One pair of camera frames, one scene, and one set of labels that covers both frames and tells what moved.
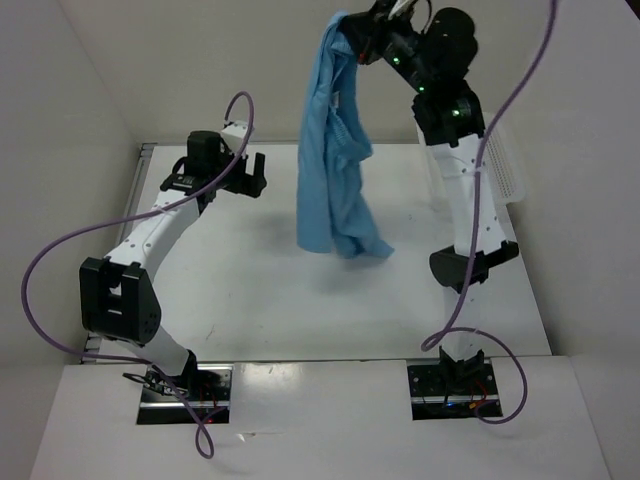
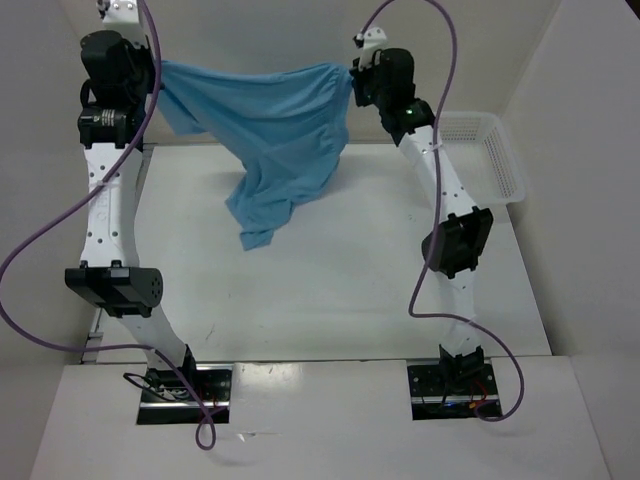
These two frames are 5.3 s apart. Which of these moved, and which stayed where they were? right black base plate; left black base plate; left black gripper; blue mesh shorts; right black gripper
Moved: right black gripper; left black gripper; blue mesh shorts
Stayed: left black base plate; right black base plate
